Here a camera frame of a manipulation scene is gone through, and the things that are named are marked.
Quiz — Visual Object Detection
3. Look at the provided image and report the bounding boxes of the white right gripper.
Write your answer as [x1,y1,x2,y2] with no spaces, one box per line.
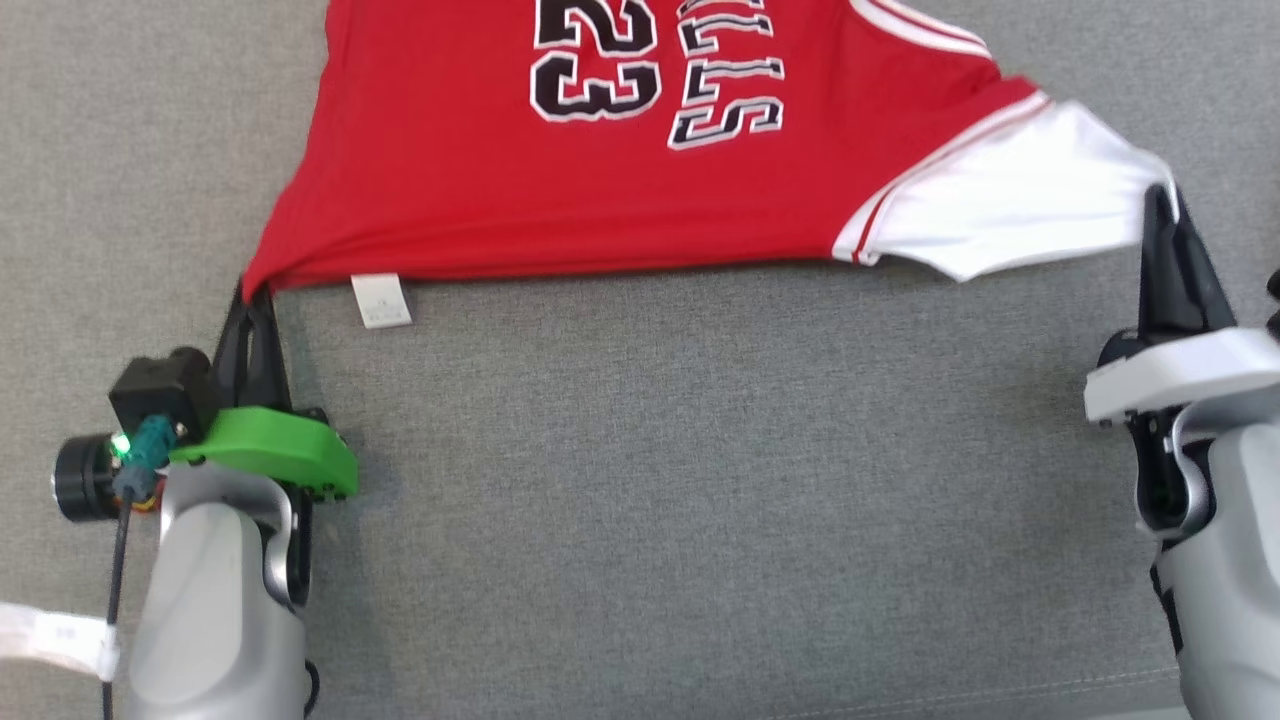
[1084,185,1280,426]

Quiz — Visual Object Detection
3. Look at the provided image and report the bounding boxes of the white left cable tag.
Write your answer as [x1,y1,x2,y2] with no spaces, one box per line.
[0,602,123,683]

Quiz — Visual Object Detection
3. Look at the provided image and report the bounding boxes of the red white basketball jersey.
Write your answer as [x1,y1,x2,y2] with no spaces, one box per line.
[242,0,1181,331]

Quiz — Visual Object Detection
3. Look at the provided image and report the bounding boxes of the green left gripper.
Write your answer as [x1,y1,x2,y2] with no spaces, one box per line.
[168,285,359,501]

